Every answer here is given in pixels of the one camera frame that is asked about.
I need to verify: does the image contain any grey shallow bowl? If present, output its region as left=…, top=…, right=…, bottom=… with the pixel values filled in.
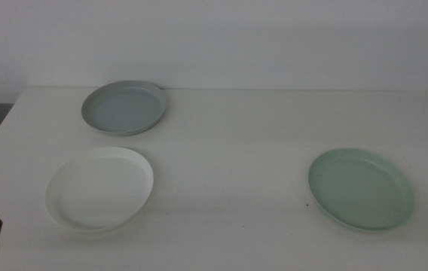
left=81, top=80, right=168, bottom=137

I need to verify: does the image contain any white shallow bowl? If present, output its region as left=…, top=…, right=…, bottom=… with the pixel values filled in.
left=44, top=146, right=154, bottom=232

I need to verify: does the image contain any green shallow bowl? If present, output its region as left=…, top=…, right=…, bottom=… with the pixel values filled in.
left=307, top=148, right=416, bottom=233

